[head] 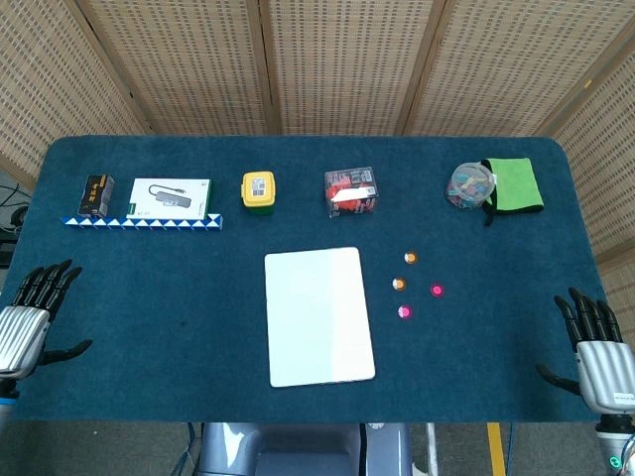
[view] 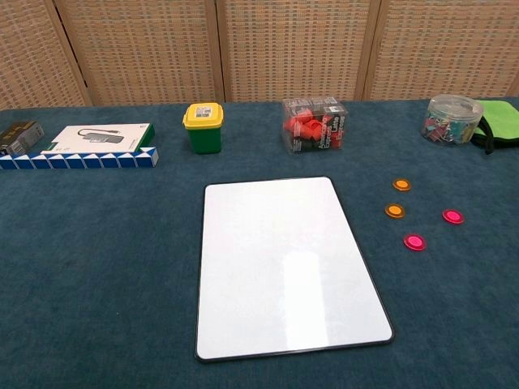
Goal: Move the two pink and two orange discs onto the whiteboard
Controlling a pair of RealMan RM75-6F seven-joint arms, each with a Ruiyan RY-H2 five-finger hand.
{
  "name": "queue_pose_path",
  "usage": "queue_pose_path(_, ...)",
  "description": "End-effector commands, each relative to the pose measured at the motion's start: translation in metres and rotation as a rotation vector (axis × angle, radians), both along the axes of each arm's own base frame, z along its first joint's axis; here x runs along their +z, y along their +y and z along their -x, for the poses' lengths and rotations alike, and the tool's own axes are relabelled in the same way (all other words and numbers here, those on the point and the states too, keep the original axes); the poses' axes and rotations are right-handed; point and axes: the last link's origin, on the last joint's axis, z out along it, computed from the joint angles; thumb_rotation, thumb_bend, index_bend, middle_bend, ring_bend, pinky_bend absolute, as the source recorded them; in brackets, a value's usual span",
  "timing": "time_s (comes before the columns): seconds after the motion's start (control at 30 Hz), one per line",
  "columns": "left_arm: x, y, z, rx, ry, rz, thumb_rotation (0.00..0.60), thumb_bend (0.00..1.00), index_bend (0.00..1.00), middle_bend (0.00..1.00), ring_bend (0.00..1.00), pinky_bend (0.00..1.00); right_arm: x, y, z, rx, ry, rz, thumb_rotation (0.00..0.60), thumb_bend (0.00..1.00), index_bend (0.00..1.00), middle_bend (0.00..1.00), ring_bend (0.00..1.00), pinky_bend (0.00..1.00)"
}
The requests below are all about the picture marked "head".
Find small black gold box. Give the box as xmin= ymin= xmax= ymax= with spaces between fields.
xmin=76 ymin=174 xmax=116 ymax=219

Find clear box red contents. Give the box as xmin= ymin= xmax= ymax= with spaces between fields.
xmin=323 ymin=166 xmax=379 ymax=220

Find blue floor cable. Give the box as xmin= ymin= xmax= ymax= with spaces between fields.
xmin=184 ymin=421 xmax=200 ymax=476

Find clear jar of binder clips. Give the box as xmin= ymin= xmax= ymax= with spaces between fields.
xmin=445 ymin=160 xmax=498 ymax=212

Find blue carpet table mat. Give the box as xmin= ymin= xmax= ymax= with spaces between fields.
xmin=0 ymin=134 xmax=627 ymax=423

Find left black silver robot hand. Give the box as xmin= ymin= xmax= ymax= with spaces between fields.
xmin=0 ymin=258 xmax=94 ymax=381

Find white USB hub box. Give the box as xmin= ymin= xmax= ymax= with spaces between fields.
xmin=125 ymin=178 xmax=214 ymax=220

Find blue white snake puzzle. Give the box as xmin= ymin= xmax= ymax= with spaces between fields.
xmin=60 ymin=212 xmax=224 ymax=231

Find green microfiber cloth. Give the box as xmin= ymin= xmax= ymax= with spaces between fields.
xmin=481 ymin=157 xmax=545 ymax=228

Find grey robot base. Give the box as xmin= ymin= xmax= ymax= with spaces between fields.
xmin=196 ymin=420 xmax=414 ymax=476

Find yellow green mini bin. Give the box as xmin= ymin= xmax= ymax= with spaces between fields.
xmin=240 ymin=171 xmax=277 ymax=218

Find white rectangular board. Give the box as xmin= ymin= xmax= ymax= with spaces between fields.
xmin=263 ymin=246 xmax=377 ymax=389

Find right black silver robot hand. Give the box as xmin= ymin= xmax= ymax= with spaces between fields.
xmin=534 ymin=287 xmax=635 ymax=416

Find woven folding screen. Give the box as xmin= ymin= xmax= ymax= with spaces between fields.
xmin=0 ymin=0 xmax=635 ymax=318

